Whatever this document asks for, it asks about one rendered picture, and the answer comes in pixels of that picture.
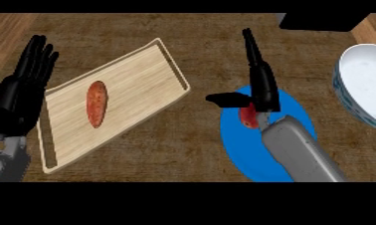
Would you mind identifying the blue round plate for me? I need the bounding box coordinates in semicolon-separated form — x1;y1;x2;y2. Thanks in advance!
218;85;318;183

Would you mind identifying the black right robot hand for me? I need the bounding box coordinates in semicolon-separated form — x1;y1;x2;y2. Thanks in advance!
203;28;281;113

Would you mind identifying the white bowl with blue pattern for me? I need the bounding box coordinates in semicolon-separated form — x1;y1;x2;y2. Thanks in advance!
331;43;376;129

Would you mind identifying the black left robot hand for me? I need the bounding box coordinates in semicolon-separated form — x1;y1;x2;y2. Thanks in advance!
0;34;60;138

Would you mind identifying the red oval sweet potato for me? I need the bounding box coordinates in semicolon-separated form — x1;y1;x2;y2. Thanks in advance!
85;80;109;129

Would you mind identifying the pale wooden cutting board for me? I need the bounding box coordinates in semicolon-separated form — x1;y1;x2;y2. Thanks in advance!
36;37;191;174

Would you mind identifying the red pear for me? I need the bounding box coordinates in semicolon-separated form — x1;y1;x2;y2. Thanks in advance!
237;103;260;129

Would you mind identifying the black appliance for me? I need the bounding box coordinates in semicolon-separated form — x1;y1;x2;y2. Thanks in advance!
277;13;371;33

